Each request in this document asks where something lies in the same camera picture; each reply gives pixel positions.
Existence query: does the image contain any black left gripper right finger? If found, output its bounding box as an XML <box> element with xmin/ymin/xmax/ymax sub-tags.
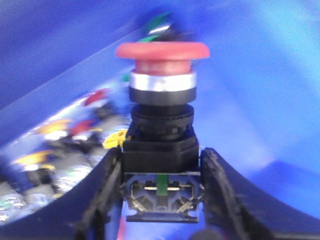
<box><xmin>200</xmin><ymin>148</ymin><xmax>320</xmax><ymax>240</ymax></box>

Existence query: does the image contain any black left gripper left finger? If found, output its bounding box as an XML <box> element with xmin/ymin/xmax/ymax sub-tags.
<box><xmin>0</xmin><ymin>148</ymin><xmax>123</xmax><ymax>240</ymax></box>

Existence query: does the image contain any green button in pile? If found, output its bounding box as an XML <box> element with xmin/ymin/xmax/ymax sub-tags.
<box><xmin>138</xmin><ymin>12</ymin><xmax>176</xmax><ymax>42</ymax></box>

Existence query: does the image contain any red button in pile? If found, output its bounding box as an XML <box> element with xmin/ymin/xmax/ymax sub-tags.
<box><xmin>83</xmin><ymin>88</ymin><xmax>110</xmax><ymax>106</ymax></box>

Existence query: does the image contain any yellow button in pile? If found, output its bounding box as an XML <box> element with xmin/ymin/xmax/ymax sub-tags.
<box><xmin>36</xmin><ymin>118</ymin><xmax>73</xmax><ymax>135</ymax></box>

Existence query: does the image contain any red mushroom push button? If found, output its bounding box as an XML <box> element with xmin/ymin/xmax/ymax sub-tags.
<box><xmin>115</xmin><ymin>41</ymin><xmax>210</xmax><ymax>223</ymax></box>

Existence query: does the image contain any blue bin with buttons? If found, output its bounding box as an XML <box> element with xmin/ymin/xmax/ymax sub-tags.
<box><xmin>0</xmin><ymin>0</ymin><xmax>320</xmax><ymax>240</ymax></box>

